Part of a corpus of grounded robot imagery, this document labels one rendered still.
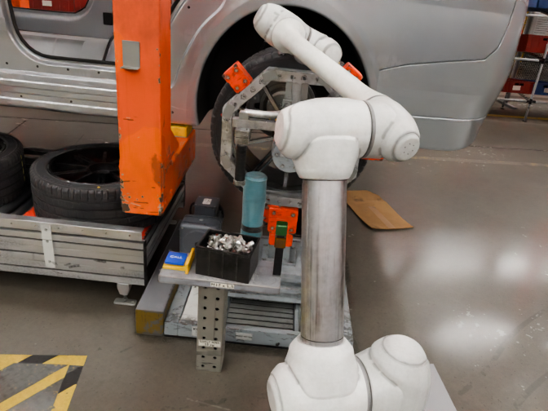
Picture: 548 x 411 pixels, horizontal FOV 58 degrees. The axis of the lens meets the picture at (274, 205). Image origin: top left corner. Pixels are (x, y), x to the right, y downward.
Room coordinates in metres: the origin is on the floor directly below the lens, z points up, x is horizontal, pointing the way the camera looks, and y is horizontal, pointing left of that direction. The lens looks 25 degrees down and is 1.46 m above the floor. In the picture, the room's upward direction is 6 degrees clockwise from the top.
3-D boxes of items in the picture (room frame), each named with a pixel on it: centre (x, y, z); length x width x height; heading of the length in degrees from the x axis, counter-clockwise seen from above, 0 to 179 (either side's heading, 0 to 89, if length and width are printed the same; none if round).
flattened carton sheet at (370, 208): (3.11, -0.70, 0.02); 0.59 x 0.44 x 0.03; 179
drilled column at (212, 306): (1.54, 0.19, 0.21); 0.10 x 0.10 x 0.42; 89
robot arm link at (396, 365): (0.94, -0.33, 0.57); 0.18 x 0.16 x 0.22; 107
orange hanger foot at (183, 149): (2.18, 0.52, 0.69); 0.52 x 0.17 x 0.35; 179
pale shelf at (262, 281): (1.54, 0.16, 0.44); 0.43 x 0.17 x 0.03; 89
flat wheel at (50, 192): (2.28, 0.86, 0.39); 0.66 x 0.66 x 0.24
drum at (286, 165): (1.80, -0.04, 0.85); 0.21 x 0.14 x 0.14; 179
